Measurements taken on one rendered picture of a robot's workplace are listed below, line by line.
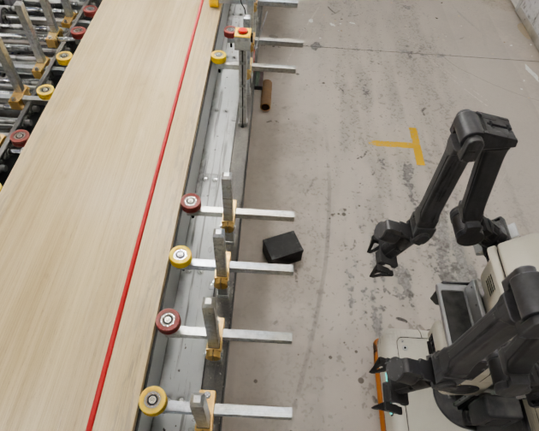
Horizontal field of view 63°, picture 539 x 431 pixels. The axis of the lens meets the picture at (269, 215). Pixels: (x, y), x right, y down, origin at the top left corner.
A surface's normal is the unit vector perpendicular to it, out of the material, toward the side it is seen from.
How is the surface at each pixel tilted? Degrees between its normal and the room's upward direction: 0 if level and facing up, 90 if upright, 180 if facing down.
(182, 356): 0
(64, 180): 0
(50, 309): 0
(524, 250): 42
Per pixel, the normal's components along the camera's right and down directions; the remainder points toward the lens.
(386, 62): 0.05, -0.60
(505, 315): -1.00, -0.08
